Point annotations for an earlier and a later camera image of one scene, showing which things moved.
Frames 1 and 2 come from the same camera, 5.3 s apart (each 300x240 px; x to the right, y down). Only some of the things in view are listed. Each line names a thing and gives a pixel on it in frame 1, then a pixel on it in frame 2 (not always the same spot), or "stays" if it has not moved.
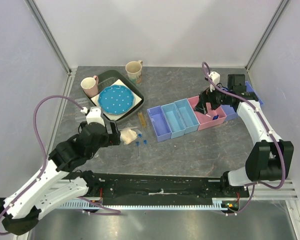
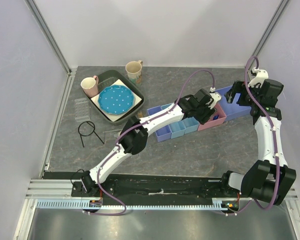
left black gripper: (113, 138) to (208, 115)
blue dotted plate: (116, 99) stays
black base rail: (120, 187) stays
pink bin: (212, 117) stays
